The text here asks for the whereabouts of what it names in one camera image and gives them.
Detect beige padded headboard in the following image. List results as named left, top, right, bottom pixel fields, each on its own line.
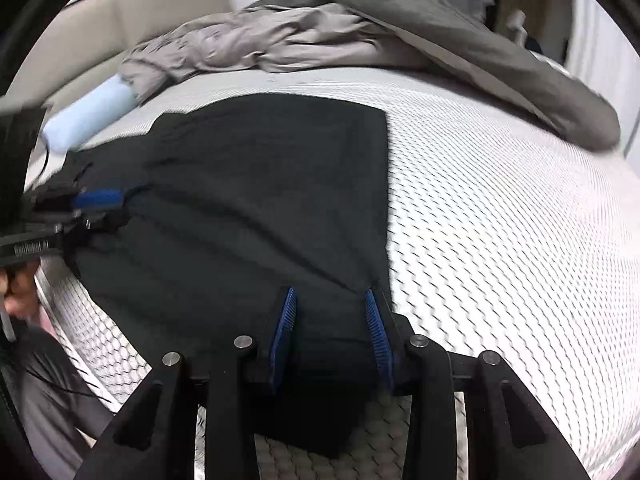
left=10, top=0, right=236, bottom=111

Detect dark grey duvet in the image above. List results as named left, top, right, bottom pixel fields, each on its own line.
left=245, top=0, right=621, bottom=151

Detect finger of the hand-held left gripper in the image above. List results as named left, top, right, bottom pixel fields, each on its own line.
left=35, top=185, right=126, bottom=211
left=60, top=207, right=132, bottom=241

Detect bed with white honeycomb cover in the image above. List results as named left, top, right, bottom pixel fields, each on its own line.
left=25, top=67, right=640, bottom=480

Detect person's grey trouser leg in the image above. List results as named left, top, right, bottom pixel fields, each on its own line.
left=0, top=325, right=116, bottom=480

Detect black pants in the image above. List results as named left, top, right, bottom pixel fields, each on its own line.
left=62, top=95, right=401, bottom=458

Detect white office chair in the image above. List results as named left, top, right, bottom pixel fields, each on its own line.
left=505, top=10, right=528, bottom=43

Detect person's left hand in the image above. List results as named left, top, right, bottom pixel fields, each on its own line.
left=0, top=260, right=43, bottom=318

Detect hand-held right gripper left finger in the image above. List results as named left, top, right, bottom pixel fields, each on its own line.
left=75, top=287, right=298, bottom=480

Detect white curtain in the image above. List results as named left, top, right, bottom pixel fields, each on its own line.
left=570, top=0, right=640, bottom=111

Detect light blue pillow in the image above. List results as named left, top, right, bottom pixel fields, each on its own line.
left=42, top=74, right=138, bottom=153

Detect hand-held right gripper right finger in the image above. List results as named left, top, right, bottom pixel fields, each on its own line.
left=364, top=288, right=593, bottom=480

